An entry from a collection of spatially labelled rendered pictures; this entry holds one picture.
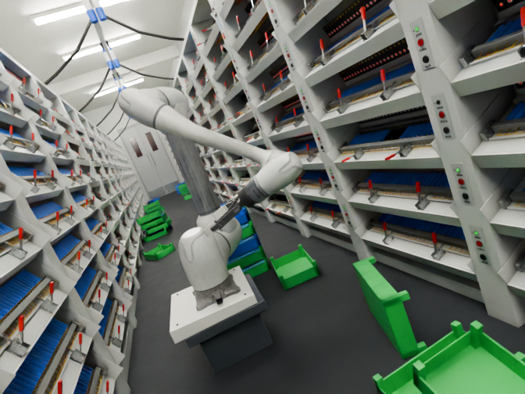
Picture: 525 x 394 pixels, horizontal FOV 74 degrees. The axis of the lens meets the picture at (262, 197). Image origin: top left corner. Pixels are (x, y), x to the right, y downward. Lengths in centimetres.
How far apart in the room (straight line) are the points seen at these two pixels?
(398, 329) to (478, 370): 23
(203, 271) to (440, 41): 104
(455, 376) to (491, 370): 8
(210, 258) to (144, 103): 61
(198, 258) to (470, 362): 89
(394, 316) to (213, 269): 65
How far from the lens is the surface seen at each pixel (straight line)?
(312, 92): 158
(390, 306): 111
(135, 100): 135
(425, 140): 118
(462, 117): 102
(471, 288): 137
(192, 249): 134
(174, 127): 129
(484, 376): 103
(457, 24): 106
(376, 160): 133
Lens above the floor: 79
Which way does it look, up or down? 11 degrees down
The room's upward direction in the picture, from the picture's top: 22 degrees counter-clockwise
